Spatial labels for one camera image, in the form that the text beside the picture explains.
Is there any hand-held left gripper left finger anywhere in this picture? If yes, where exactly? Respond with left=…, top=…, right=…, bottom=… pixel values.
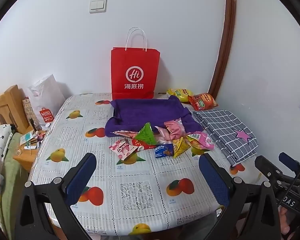
left=14, top=152, right=98, bottom=240

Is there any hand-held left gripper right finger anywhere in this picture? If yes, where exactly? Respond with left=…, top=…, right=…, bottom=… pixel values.
left=199, top=153, right=282, bottom=240

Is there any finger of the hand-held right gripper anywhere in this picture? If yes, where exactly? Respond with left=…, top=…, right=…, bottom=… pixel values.
left=255, top=155, right=284, bottom=183
left=279, top=152, right=300, bottom=174

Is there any pink yellow barcode snack packet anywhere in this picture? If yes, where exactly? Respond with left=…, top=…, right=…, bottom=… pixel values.
left=186, top=131, right=215, bottom=152

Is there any yellow triangular snack packet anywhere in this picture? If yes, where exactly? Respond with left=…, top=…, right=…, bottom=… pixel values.
left=172, top=137, right=192, bottom=158

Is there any pink strawberry snack packet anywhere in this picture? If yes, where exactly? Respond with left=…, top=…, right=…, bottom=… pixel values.
left=108, top=140, right=138, bottom=160

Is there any red snack packet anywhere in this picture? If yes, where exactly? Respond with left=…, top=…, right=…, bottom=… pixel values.
left=131, top=139, right=157, bottom=150

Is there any green snack packet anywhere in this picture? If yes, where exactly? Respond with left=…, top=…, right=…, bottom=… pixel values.
left=135, top=122, right=157, bottom=145

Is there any purple towel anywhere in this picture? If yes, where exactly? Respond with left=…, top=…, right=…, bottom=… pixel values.
left=104, top=95, right=204, bottom=138

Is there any person's right hand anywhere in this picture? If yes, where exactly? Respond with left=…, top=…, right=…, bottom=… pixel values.
left=279, top=206, right=298, bottom=235

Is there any grey checked cloth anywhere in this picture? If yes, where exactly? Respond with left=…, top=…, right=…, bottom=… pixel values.
left=191, top=109, right=258, bottom=167

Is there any fruit-print tablecloth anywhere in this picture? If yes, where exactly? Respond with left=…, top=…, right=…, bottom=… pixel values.
left=27, top=92, right=262, bottom=237

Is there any blue snack packet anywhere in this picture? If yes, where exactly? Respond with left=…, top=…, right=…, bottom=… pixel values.
left=154, top=144, right=175, bottom=159

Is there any wooden nightstand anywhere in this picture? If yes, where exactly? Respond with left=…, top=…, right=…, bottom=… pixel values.
left=12, top=126, right=49, bottom=173

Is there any teal white packet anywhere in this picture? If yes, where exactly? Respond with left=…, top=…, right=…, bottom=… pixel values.
left=20, top=133, right=33, bottom=145

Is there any green blanket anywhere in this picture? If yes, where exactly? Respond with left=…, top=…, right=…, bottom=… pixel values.
left=0, top=132, right=30, bottom=230

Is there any light pink snack packet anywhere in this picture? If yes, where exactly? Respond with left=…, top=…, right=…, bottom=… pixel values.
left=155, top=126, right=170, bottom=142

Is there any red orange chips bag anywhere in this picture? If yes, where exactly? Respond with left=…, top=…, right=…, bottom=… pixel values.
left=187, top=93, right=218, bottom=111

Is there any patterned paper bag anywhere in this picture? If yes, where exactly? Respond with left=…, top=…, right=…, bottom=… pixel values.
left=22, top=96, right=42, bottom=130

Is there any white plastic bag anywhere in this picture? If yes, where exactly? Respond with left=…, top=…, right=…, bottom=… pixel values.
left=27, top=74, right=67, bottom=130

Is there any yellow chips bag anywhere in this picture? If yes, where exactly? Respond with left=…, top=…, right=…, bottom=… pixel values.
left=166, top=88, right=194, bottom=103

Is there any white floral pillow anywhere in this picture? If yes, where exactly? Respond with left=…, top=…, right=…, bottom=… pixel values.
left=0, top=124, right=17, bottom=160

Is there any wooden headboard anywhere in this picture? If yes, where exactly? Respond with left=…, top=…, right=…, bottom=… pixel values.
left=0, top=85, right=33, bottom=134

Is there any red paper bag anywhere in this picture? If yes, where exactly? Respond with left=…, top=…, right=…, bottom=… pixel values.
left=111, top=27, right=161, bottom=100

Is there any black cable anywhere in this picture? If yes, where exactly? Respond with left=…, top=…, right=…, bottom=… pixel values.
left=281, top=152, right=300, bottom=205

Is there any brown wooden door frame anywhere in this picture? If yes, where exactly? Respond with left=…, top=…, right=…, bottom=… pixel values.
left=207, top=0, right=238, bottom=98

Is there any white wall switch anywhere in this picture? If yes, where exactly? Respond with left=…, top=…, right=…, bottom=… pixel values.
left=89, top=0, right=107, bottom=14

